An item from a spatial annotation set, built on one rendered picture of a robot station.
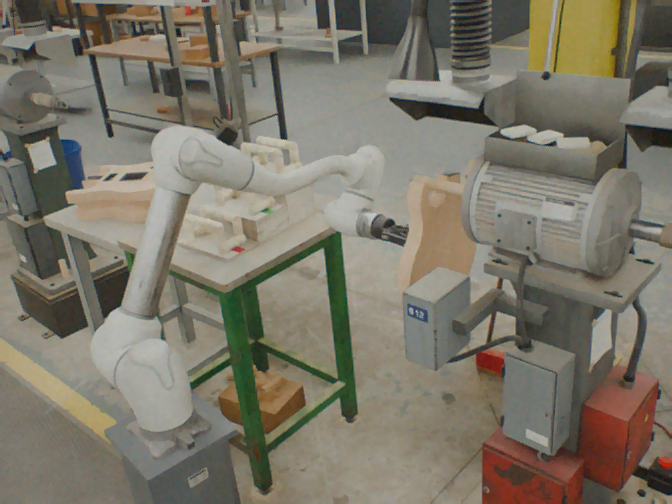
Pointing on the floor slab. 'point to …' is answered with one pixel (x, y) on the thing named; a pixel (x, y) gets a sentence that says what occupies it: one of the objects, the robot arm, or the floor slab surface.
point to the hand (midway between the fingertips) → (433, 242)
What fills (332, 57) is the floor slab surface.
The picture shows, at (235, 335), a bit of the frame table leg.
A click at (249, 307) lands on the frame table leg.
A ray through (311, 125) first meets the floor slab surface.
